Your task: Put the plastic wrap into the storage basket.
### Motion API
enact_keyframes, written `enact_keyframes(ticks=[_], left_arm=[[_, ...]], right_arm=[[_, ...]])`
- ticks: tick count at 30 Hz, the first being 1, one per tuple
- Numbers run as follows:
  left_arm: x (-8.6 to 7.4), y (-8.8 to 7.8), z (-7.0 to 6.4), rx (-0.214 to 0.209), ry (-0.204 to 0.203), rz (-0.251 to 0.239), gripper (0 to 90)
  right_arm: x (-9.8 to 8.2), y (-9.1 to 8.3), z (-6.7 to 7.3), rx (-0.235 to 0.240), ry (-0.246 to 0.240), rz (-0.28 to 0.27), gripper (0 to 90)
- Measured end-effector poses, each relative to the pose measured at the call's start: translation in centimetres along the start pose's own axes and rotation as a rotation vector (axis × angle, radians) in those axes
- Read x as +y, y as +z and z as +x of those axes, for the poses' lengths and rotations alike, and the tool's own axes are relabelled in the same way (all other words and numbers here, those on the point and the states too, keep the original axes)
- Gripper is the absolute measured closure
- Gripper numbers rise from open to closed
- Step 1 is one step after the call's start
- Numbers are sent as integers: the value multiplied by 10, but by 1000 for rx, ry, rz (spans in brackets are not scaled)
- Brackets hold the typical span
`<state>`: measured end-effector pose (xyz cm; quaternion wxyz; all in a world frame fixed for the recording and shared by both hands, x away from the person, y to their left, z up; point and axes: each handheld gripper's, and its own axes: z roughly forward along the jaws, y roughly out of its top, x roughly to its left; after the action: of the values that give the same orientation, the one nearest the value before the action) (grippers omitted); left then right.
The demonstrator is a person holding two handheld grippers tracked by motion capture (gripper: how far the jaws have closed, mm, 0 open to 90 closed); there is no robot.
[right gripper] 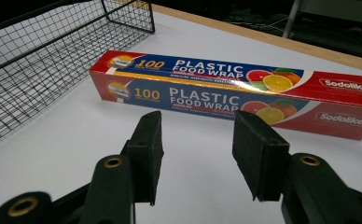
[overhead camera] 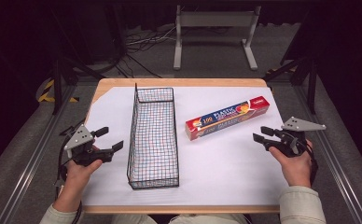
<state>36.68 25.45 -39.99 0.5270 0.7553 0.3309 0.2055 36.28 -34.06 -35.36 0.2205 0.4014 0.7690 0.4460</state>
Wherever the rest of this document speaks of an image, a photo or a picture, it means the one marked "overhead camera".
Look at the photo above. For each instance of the grey metal stand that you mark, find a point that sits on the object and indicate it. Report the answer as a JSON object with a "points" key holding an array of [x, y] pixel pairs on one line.
{"points": [[216, 19]]}

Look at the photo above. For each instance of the black tripod stand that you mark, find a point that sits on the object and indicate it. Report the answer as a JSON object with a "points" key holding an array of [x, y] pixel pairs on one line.
{"points": [[57, 84], [311, 84]]}

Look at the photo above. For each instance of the aluminium floor rail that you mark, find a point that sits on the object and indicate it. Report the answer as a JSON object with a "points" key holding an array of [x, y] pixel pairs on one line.
{"points": [[334, 161], [30, 168]]}

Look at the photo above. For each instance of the yellow black hazard tape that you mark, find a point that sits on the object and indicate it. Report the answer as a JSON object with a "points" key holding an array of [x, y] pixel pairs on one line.
{"points": [[47, 93]]}

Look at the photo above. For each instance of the person's right hand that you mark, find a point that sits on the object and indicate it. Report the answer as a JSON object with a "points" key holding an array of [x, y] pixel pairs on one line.
{"points": [[294, 169]]}

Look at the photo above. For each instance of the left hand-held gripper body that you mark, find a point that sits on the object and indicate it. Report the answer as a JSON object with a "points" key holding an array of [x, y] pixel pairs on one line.
{"points": [[78, 140]]}

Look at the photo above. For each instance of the person's left hand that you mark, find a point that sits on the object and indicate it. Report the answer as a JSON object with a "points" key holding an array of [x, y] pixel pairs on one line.
{"points": [[78, 175]]}

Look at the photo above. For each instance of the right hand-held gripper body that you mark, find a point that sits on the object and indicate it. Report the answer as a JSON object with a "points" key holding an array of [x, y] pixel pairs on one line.
{"points": [[289, 141]]}

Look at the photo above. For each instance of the red blue plastic wrap box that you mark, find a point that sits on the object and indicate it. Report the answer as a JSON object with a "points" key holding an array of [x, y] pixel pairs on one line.
{"points": [[229, 117]]}

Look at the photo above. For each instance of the white table sheet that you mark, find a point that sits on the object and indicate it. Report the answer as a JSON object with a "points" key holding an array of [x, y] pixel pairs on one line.
{"points": [[219, 168]]}

